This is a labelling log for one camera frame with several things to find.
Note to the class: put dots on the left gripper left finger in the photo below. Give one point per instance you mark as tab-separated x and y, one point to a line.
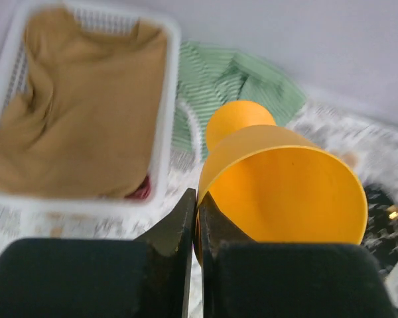
148	276

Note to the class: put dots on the white plastic basket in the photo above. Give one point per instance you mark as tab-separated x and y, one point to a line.
111	18

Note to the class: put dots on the brown cloth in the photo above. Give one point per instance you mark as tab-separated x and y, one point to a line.
85	126

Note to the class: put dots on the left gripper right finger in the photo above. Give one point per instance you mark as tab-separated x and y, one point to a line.
244	278

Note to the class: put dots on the green striped cloth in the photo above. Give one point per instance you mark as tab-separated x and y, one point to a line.
211	76

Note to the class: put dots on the floral tablecloth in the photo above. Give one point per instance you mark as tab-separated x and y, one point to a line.
369	147

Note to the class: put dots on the gold wine glass rack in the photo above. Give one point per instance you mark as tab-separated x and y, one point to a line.
381	234

